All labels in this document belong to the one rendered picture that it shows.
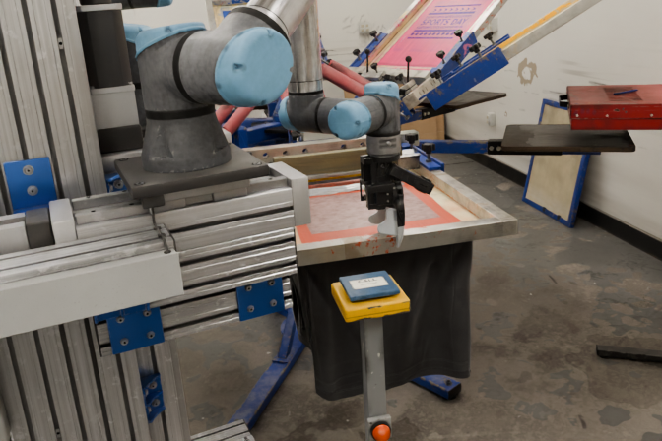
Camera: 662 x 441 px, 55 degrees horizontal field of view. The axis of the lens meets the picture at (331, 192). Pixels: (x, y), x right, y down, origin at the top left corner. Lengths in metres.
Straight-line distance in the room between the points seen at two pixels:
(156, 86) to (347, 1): 5.19
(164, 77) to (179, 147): 0.11
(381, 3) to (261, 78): 5.35
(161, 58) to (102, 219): 0.27
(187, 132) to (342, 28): 5.18
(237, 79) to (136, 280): 0.33
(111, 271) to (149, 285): 0.06
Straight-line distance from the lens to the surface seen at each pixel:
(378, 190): 1.39
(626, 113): 2.41
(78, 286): 0.98
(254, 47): 0.95
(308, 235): 1.59
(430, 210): 1.73
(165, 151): 1.09
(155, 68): 1.06
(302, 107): 1.34
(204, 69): 0.98
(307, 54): 1.33
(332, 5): 6.17
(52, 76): 1.22
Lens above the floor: 1.52
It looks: 17 degrees down
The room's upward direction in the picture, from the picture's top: 4 degrees counter-clockwise
